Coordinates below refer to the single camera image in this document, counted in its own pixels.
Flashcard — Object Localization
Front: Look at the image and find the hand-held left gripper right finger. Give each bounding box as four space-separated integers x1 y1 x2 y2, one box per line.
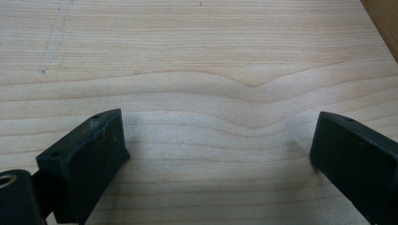
309 111 398 225

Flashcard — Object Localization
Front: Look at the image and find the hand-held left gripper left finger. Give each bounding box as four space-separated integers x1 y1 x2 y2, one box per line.
35 108 131 225

